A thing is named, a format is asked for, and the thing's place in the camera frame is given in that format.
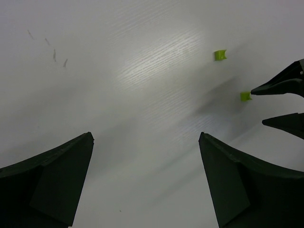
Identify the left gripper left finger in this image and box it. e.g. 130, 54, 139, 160
0, 132, 94, 228

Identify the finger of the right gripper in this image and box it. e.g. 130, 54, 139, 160
262, 113, 304, 139
251, 59, 304, 97

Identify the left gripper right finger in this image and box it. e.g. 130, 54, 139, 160
199, 133, 304, 228

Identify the small lime piece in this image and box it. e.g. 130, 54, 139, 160
240, 91, 252, 102

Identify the tiny lime stud far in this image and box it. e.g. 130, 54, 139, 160
214, 49, 227, 61

